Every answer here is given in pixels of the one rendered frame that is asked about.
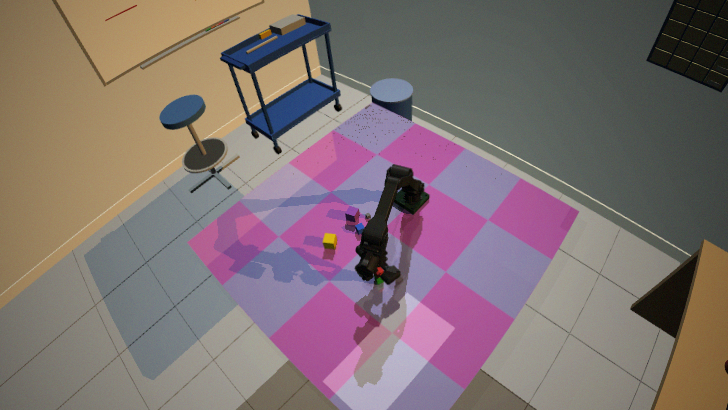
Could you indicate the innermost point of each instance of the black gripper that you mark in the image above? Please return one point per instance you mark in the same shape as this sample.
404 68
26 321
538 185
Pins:
390 274

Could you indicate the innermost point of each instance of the yellow block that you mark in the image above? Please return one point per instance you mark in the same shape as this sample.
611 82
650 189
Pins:
329 241

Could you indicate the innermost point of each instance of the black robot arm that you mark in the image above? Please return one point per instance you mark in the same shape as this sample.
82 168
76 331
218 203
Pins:
376 231

